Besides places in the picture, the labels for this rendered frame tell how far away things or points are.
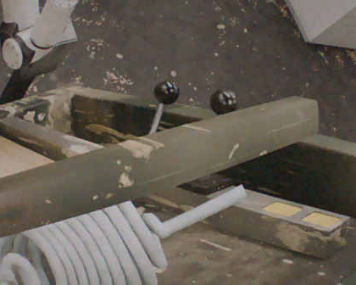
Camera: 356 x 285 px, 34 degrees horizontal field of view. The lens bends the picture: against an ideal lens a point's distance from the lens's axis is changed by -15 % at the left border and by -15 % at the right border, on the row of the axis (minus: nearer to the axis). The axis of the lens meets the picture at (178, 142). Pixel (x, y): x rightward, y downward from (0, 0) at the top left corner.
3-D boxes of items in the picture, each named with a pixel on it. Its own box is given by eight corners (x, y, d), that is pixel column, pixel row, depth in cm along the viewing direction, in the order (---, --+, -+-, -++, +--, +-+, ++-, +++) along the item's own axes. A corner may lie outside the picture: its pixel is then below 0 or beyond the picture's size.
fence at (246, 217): (13, 131, 144) (12, 115, 143) (347, 244, 73) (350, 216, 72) (-3, 136, 141) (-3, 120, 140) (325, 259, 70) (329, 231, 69)
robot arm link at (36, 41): (50, 25, 110) (25, 82, 125) (86, 3, 117) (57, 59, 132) (23, -3, 111) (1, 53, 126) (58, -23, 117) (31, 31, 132)
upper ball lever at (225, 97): (196, 186, 92) (227, 92, 93) (215, 192, 89) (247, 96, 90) (176, 179, 90) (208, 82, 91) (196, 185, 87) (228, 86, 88)
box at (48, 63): (44, 40, 175) (67, 6, 161) (54, 72, 173) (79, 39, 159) (12, 48, 168) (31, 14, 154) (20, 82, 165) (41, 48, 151)
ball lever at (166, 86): (141, 168, 101) (171, 82, 102) (158, 174, 98) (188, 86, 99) (123, 161, 99) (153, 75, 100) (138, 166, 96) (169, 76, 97)
